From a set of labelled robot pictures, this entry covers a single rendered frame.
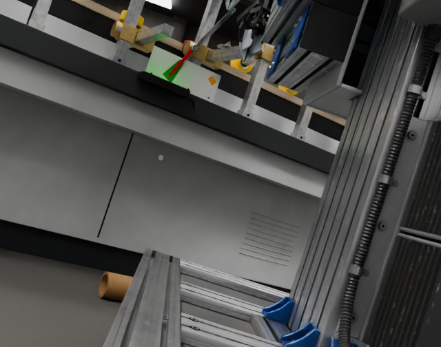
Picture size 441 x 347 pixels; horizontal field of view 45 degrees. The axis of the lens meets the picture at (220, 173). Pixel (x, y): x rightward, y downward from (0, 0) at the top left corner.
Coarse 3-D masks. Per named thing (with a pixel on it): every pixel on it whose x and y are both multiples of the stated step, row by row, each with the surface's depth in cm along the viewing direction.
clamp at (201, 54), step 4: (188, 44) 178; (192, 44) 177; (184, 48) 180; (188, 48) 176; (200, 48) 178; (204, 48) 179; (208, 48) 179; (184, 52) 179; (192, 52) 177; (196, 52) 178; (200, 52) 178; (204, 52) 179; (188, 56) 180; (192, 56) 178; (196, 56) 178; (200, 56) 178; (204, 56) 179; (200, 60) 179; (204, 60) 179; (204, 64) 184; (208, 64) 181; (212, 64) 181; (216, 64) 182; (220, 64) 182; (212, 68) 186; (216, 68) 184; (220, 68) 183
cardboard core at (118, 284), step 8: (104, 280) 165; (112, 280) 160; (120, 280) 162; (128, 280) 163; (104, 288) 165; (112, 288) 160; (120, 288) 161; (104, 296) 160; (112, 296) 161; (120, 296) 161
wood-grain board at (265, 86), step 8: (72, 0) 178; (80, 0) 180; (88, 0) 181; (88, 8) 182; (96, 8) 182; (104, 8) 184; (112, 16) 185; (120, 16) 186; (160, 40) 194; (168, 40) 196; (176, 48) 197; (224, 64) 207; (232, 72) 209; (240, 72) 211; (248, 80) 213; (264, 88) 217; (272, 88) 219; (280, 96) 221; (288, 96) 223; (296, 104) 226; (320, 112) 231; (336, 120) 236; (344, 120) 238
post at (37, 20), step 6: (36, 0) 155; (42, 0) 154; (48, 0) 155; (36, 6) 154; (42, 6) 155; (48, 6) 155; (30, 12) 155; (36, 12) 154; (42, 12) 155; (30, 18) 155; (36, 18) 154; (42, 18) 155; (30, 24) 153; (36, 24) 154; (42, 24) 155; (42, 30) 155
